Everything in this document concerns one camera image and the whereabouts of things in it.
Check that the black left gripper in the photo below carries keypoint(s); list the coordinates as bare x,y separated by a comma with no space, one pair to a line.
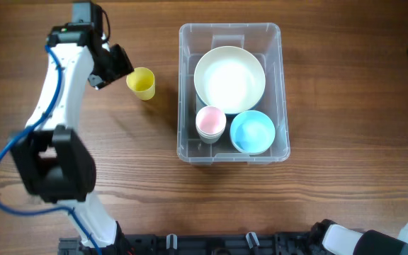
104,76

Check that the yellow cup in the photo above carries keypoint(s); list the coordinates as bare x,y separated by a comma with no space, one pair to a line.
142,83

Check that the pink cup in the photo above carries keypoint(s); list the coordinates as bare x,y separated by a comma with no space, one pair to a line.
210,120

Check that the cream cup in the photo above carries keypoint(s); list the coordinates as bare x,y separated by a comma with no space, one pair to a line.
207,136

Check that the large cream bowl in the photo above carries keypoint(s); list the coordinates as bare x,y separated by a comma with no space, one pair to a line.
229,78

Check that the grey cup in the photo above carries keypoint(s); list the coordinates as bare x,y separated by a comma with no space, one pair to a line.
209,140

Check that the clear plastic storage bin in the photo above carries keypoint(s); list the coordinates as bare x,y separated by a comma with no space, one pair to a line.
263,40

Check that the light blue bowl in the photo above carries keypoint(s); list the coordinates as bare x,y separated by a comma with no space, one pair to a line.
252,132

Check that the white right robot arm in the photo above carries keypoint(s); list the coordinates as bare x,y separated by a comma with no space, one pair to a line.
337,239

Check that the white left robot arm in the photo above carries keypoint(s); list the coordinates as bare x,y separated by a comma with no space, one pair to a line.
50,157

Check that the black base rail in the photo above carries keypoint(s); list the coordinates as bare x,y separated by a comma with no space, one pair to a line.
279,243

